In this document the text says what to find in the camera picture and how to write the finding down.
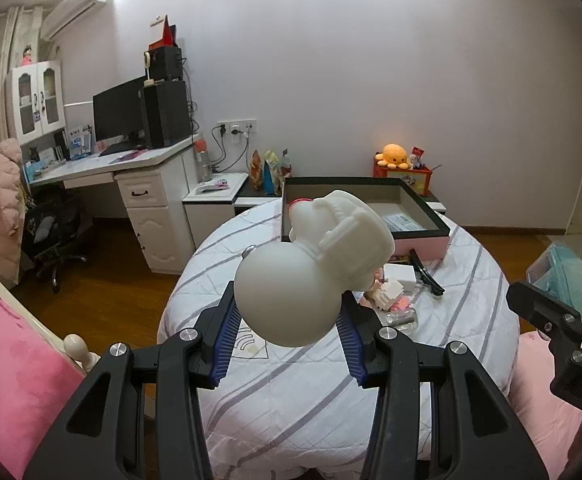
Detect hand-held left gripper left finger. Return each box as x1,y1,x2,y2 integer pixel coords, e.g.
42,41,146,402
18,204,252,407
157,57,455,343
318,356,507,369
24,280,244,480

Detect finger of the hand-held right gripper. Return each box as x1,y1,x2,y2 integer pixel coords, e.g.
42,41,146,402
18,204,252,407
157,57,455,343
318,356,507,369
506,281,582,348

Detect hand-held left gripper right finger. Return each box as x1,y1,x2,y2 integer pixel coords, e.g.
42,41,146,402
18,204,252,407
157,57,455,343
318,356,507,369
336,292,549,480

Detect teal round container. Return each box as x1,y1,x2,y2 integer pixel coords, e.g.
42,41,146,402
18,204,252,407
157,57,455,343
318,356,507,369
526,242,582,320

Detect pink box with black rim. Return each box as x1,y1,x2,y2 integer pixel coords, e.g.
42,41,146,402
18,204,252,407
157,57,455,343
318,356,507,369
281,176,452,262

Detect clear small jar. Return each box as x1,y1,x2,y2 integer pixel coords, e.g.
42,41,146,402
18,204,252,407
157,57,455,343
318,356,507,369
385,309,419,332

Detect pink white plush toy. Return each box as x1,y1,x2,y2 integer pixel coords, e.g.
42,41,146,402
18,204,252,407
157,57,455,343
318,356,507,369
365,280,413,314

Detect small white box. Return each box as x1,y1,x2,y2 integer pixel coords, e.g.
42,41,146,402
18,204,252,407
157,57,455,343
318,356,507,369
383,263,420,293

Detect striped white tablecloth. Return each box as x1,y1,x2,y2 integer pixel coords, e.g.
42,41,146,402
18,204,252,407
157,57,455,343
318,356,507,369
157,199,522,480

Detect white nightstand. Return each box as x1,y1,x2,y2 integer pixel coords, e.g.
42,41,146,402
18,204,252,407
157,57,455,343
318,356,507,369
181,172,250,257

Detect clear plastic package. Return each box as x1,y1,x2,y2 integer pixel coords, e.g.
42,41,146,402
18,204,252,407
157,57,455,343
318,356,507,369
382,212,432,233

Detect cream bedpost knob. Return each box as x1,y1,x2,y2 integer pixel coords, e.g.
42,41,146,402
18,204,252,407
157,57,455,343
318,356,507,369
64,333,102,374

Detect white desk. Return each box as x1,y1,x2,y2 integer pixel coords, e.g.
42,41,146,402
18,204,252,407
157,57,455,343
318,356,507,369
30,134,203,276

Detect snack bags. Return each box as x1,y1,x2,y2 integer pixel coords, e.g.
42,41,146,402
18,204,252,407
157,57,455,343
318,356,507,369
249,148,292,196

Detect red printed box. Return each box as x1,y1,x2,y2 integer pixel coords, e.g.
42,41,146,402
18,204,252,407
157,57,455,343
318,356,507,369
373,161,435,196

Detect thermos bottle with orange lid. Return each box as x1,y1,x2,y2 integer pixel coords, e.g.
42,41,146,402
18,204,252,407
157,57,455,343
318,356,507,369
194,138,214,183

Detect orange octopus plush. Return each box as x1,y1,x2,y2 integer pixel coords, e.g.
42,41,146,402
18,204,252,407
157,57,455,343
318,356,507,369
375,143,412,169

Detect black office chair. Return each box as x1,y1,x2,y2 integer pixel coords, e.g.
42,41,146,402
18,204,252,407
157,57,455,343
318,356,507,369
22,191,91,294

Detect pink fluffy blanket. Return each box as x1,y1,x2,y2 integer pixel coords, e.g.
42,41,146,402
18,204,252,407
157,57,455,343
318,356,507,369
0,264,88,480

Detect black keyboard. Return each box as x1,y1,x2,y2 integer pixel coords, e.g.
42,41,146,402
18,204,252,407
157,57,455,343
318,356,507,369
98,141,148,157

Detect black computer tower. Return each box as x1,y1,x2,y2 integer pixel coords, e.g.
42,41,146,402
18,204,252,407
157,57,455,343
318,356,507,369
144,81,192,149

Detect black computer monitor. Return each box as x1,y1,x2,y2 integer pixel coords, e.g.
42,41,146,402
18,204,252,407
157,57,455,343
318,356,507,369
92,76,148,144

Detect pink puffer coat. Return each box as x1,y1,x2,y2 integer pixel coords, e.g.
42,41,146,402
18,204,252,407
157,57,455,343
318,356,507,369
0,138,26,286

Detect black speaker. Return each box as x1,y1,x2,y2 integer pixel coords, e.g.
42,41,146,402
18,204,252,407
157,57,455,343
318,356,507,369
151,46,184,82

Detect white glass-door cabinet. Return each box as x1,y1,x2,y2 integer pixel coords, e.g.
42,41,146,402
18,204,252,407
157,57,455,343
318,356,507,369
5,60,67,148

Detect red paper bag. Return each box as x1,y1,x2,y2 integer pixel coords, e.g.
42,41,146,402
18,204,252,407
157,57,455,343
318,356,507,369
149,16,178,49

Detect white air conditioner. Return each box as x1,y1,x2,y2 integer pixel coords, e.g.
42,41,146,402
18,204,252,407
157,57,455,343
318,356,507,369
40,0,110,41

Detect white wall power outlet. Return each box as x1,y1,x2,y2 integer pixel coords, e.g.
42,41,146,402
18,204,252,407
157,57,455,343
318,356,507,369
217,118,257,135

